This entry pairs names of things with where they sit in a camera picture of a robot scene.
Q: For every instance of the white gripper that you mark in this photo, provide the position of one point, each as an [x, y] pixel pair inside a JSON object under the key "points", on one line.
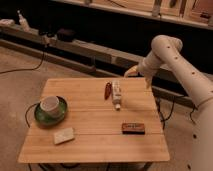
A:
{"points": [[144, 69]]}

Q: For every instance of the white tube bottle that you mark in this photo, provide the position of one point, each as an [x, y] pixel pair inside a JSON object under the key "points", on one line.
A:
{"points": [[116, 94]]}

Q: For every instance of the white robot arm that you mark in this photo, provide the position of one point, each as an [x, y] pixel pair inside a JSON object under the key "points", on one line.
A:
{"points": [[166, 50]]}

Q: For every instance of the white sponge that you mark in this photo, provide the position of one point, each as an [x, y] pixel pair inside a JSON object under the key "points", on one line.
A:
{"points": [[63, 136]]}

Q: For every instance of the brown rectangular box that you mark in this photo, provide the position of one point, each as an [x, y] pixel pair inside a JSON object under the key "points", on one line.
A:
{"points": [[133, 128]]}

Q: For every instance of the wooden table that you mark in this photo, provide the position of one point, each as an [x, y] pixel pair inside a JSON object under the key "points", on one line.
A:
{"points": [[98, 136]]}

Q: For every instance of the dark object on ledge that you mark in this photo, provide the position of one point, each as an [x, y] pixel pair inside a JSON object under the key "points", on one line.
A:
{"points": [[66, 35]]}

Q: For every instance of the green plate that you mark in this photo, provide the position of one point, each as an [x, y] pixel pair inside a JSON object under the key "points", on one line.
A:
{"points": [[43, 119]]}

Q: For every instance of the white cup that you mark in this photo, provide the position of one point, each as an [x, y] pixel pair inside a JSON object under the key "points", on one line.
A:
{"points": [[50, 105]]}

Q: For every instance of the white spray bottle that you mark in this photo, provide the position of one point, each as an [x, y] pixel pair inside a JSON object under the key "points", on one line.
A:
{"points": [[23, 22]]}

